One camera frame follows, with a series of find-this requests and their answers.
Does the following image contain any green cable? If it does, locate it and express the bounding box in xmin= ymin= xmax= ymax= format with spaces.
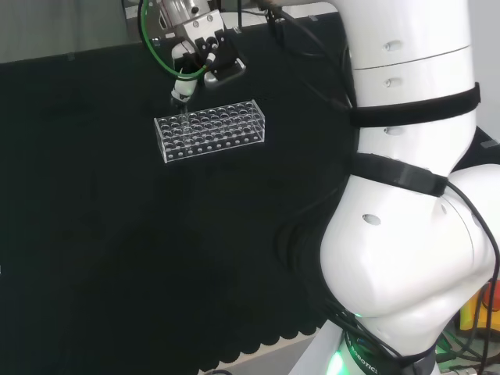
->
xmin=139 ymin=0 xmax=213 ymax=81

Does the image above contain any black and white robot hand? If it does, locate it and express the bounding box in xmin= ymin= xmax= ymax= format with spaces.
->
xmin=170 ymin=10 xmax=248 ymax=106

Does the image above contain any clear plastic test tube rack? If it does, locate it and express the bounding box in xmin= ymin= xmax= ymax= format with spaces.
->
xmin=153 ymin=99 xmax=268 ymax=164

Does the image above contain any yellow stop button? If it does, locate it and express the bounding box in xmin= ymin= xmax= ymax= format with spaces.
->
xmin=459 ymin=283 xmax=500 ymax=332

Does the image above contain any clear glass test tube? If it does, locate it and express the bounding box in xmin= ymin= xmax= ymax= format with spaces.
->
xmin=180 ymin=102 xmax=192 ymax=145

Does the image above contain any black bench cloth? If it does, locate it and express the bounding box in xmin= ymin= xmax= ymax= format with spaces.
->
xmin=0 ymin=11 xmax=500 ymax=374

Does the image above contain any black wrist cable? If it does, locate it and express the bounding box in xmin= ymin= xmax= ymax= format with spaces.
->
xmin=255 ymin=0 xmax=353 ymax=113

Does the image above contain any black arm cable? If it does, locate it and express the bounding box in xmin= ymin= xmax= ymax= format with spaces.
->
xmin=444 ymin=182 xmax=500 ymax=375

